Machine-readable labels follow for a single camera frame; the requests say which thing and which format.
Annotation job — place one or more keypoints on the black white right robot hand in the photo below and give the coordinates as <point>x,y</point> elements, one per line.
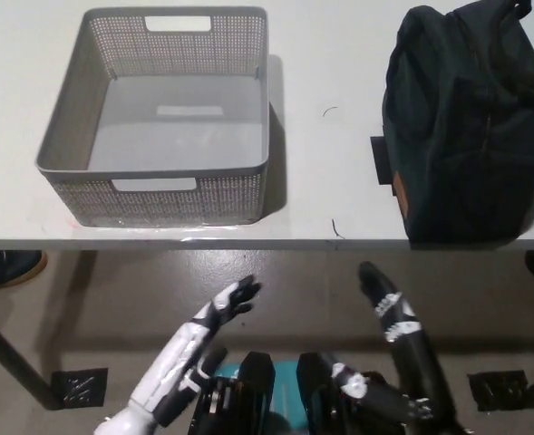
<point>407,344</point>

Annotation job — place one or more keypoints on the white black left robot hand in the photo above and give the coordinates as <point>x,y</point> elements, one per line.
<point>176,358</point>

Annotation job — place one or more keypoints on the dark green lunch bag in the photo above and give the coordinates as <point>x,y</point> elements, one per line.
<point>457,127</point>

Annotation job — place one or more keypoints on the clear tape strip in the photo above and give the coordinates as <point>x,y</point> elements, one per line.
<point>158,229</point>

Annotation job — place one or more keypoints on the black tape patch on table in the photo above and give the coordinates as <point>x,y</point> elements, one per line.
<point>380,158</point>

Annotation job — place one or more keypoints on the black shoe tan sole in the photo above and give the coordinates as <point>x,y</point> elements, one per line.
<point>8,269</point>

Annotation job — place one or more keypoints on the grey perforated plastic basket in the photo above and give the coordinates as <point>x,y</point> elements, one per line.
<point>167,136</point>

